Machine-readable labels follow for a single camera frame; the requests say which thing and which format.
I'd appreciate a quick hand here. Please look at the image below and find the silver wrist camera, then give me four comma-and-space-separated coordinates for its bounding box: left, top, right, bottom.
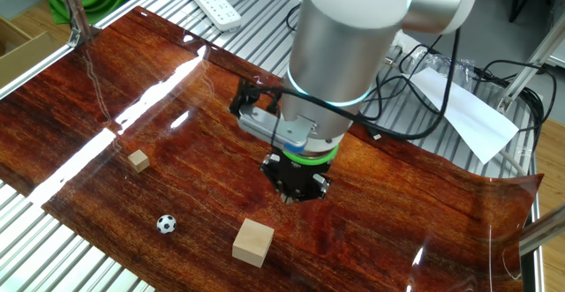
229, 79, 319, 153

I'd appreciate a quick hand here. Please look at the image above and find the cardboard box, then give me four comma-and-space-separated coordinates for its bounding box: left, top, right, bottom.
0, 16, 67, 90

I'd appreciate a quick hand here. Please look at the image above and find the black USB cable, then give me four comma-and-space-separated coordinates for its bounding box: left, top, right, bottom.
357, 74, 445, 142

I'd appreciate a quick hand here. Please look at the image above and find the clear plastic bag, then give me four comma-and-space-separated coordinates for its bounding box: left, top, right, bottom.
413, 48, 476, 91

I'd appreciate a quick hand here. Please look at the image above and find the small wooden cube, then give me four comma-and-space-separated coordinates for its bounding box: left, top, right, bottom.
127, 149, 151, 174

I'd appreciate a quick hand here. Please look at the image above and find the aluminium frame post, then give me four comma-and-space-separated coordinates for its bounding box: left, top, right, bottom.
55, 0, 101, 49
496, 16, 565, 115

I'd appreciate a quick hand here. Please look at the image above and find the white power strip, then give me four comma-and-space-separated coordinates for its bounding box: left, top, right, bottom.
184, 0, 243, 33

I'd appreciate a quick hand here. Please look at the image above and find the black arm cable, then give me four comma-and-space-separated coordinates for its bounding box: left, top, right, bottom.
229, 3, 463, 150

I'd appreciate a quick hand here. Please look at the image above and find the white paper sheet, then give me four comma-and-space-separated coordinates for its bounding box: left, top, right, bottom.
403, 66, 520, 166

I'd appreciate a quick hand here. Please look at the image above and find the black cable bundle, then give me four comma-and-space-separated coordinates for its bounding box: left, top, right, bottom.
474, 59, 558, 152

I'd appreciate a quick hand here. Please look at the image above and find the white crumpled wrapper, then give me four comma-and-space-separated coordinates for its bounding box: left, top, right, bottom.
391, 30, 421, 56

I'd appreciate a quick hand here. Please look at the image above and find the aluminium frame bar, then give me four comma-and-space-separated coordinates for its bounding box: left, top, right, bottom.
518, 203, 565, 258

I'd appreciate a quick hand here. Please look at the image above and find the miniature soccer ball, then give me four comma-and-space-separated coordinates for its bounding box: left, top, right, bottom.
155, 213, 177, 236

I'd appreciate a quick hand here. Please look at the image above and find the large wooden block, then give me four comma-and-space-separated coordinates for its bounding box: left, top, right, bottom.
231, 218, 275, 269

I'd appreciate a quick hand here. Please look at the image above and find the glossy wood-grain mat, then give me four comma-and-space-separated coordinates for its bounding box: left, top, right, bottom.
0, 5, 545, 292

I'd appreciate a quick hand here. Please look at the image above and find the grey cable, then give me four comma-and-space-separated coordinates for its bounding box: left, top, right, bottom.
498, 148, 529, 176

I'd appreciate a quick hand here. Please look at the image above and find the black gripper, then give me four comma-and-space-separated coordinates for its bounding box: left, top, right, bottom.
259, 152, 333, 206

